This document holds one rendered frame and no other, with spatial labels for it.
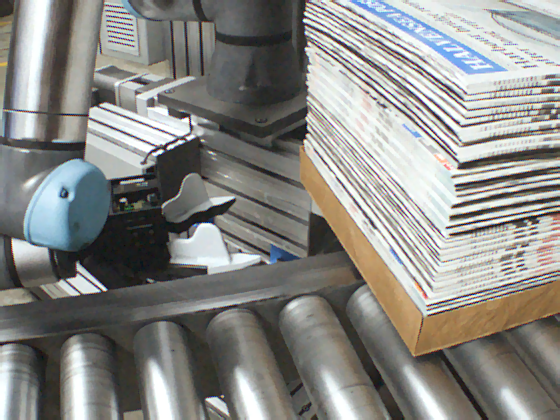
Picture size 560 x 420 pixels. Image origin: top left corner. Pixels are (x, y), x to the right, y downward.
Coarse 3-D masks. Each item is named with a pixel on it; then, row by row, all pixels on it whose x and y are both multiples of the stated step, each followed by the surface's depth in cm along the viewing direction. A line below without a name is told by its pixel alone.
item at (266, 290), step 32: (320, 256) 53; (128, 288) 49; (160, 288) 49; (192, 288) 49; (224, 288) 49; (256, 288) 49; (288, 288) 49; (320, 288) 49; (352, 288) 50; (0, 320) 45; (32, 320) 45; (64, 320) 45; (96, 320) 45; (128, 320) 46; (160, 320) 46; (192, 320) 47; (128, 352) 47; (288, 352) 52; (128, 384) 49
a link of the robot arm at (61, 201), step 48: (48, 0) 38; (96, 0) 41; (48, 48) 39; (96, 48) 43; (48, 96) 40; (0, 144) 41; (48, 144) 41; (0, 192) 41; (48, 192) 40; (96, 192) 44; (48, 240) 41
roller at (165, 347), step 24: (144, 336) 45; (168, 336) 44; (144, 360) 43; (168, 360) 42; (192, 360) 44; (144, 384) 41; (168, 384) 40; (192, 384) 41; (144, 408) 39; (168, 408) 38; (192, 408) 38
